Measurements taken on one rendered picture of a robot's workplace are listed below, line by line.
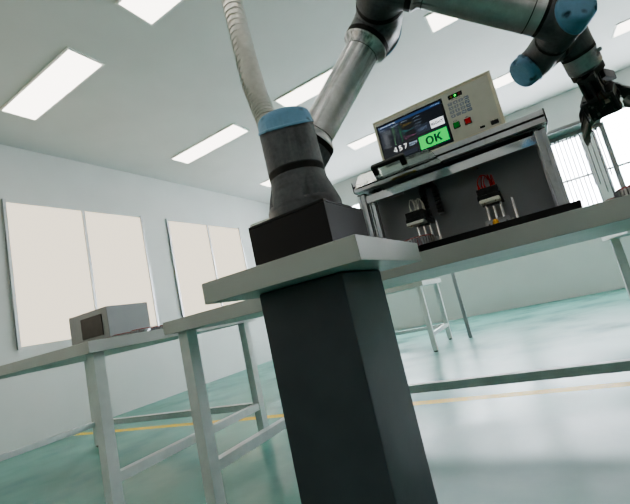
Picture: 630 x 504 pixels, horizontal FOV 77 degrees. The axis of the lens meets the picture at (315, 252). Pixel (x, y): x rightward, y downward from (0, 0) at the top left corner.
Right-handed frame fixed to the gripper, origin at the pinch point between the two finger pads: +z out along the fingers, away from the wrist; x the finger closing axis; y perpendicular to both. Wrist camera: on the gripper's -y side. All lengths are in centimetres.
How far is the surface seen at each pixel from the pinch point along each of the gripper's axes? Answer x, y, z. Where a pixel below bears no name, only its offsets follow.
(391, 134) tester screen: -64, -11, -29
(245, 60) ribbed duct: -192, -108, -111
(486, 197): -35.9, 8.0, 0.7
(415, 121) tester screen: -55, -15, -28
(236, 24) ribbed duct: -194, -126, -135
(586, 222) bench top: -5.6, 34.6, 2.0
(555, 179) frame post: -19.6, -1.6, 7.5
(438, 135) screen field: -49, -12, -20
